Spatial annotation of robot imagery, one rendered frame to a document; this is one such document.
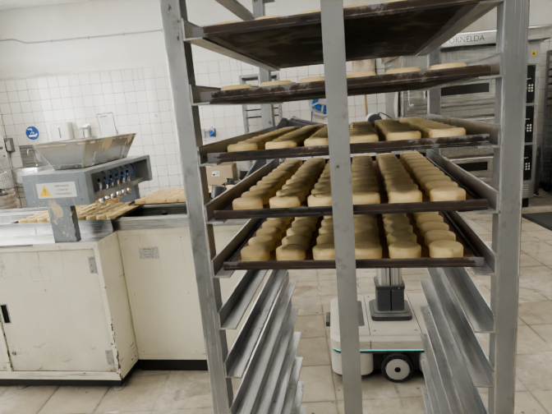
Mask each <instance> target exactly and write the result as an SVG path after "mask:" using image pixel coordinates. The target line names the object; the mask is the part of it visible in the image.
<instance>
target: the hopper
mask: <svg viewBox="0 0 552 414"><path fill-rule="evenodd" d="M135 136H136V133H129V134H119V135H109V136H91V137H85V138H78V139H71V140H60V141H53V142H46V143H39V144H33V145H32V146H33V147H34V148H35V149H36V150H37V151H38V152H39V154H40V155H41V156H42V157H43V158H44V159H45V160H46V161H47V162H48V163H49V165H50V166H51V167H52V168H53V169H54V170H55V171H56V170H67V169H79V168H88V167H92V166H95V165H99V164H102V163H108V162H112V161H115V160H119V159H124V158H126V157H127V155H128V152H129V150H130V148H131V145H132V142H133V140H134V139H135Z"/></svg>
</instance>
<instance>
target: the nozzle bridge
mask: <svg viewBox="0 0 552 414"><path fill-rule="evenodd" d="M129 163H131V164H132V165H133V167H134V169H135V173H134V175H133V176H131V177H130V181H129V182H127V179H126V178H125V183H122V181H121V180H119V181H120V185H118V186H117V185H116V182H114V187H111V185H110V184H108V189H107V190H105V189H104V186H102V188H103V189H102V190H103V191H99V190H98V185H97V182H98V181H97V179H98V178H99V179H100V181H101V183H102V184H104V177H105V175H104V173H102V171H103V172H105V173H106V176H107V179H108V182H110V181H109V178H110V177H109V175H112V174H111V173H110V172H109V171H108V169H109V170H110V171H111V172H112V173H113V180H115V173H117V171H116V170H115V169H117V170H118V173H119V178H121V176H120V175H121V172H122V169H121V168H119V166H121V167H122V168H123V170H124V174H125V175H124V177H125V176H126V170H128V169H127V167H128V168H129V171H130V175H132V174H133V167H132V166H131V165H130V164H129ZM124 165H126V166H127V167H126V166H124ZM114 168H115V169H114ZM21 179H22V183H23V187H24V191H25V198H26V202H27V206H28V208H43V207H48V213H49V217H50V222H51V225H52V230H53V237H54V241H55V243H62V242H78V241H80V240H81V232H80V228H79V223H78V218H77V214H76V207H75V205H92V204H93V203H95V202H96V200H98V199H101V198H103V197H105V196H109V195H111V194H113V193H116V192H118V191H122V190H124V189H126V188H128V187H131V186H132V192H131V193H129V191H127V194H126V195H124V194H123V193H122V197H120V202H123V203H126V202H130V201H134V200H138V199H140V192H139V187H138V184H139V183H141V182H146V181H151V180H153V175H152V170H151V164H150V155H149V154H143V155H132V156H127V157H126V158H124V159H119V160H115V161H112V162H108V163H102V164H99V165H95V166H92V167H88V168H79V169H67V170H56V171H55V170H54V169H49V170H45V171H41V172H34V173H31V174H26V175H23V176H21Z"/></svg>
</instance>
